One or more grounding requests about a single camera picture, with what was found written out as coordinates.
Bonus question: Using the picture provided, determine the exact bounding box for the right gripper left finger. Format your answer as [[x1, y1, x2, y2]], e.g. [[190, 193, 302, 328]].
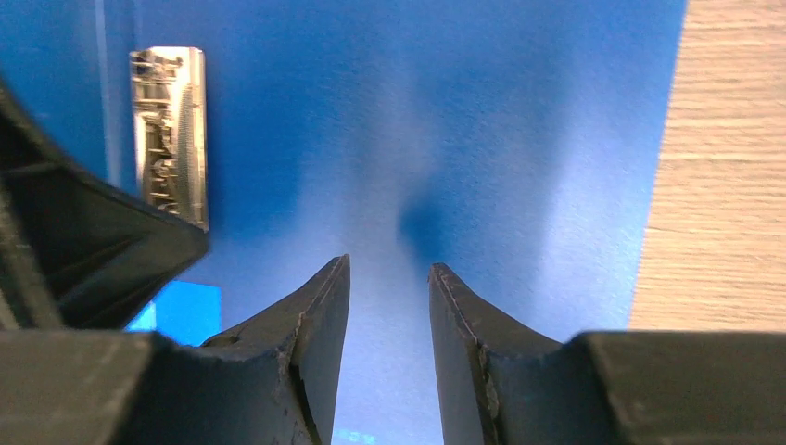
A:
[[1, 255, 350, 444]]

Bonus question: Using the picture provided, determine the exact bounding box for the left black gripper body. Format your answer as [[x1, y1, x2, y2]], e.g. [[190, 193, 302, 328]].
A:
[[1, 87, 209, 330]]

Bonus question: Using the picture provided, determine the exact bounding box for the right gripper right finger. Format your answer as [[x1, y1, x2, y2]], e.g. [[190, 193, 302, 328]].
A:
[[428, 263, 785, 444]]

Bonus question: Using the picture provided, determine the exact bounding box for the blue plastic folder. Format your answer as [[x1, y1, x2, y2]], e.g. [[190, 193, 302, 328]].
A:
[[1, 1, 686, 444]]

